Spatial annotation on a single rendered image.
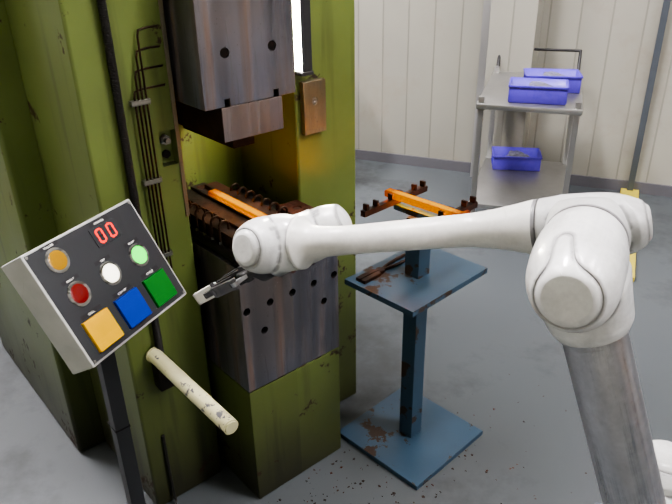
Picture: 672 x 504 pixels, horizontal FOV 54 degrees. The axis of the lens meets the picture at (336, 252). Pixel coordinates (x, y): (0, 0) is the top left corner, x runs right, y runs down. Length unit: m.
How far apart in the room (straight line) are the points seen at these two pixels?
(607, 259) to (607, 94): 4.10
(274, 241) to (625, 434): 0.66
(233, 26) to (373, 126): 3.74
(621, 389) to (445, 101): 4.27
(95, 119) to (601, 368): 1.32
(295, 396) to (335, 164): 0.81
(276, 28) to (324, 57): 0.34
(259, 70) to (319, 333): 0.89
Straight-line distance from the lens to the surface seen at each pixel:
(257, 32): 1.85
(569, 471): 2.67
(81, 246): 1.59
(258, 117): 1.89
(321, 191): 2.29
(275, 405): 2.26
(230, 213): 2.10
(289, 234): 1.20
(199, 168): 2.39
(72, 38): 1.77
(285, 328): 2.12
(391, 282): 2.21
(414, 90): 5.28
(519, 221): 1.19
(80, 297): 1.54
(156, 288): 1.67
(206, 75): 1.78
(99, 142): 1.83
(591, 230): 1.02
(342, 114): 2.27
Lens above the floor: 1.81
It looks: 27 degrees down
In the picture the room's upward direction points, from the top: 1 degrees counter-clockwise
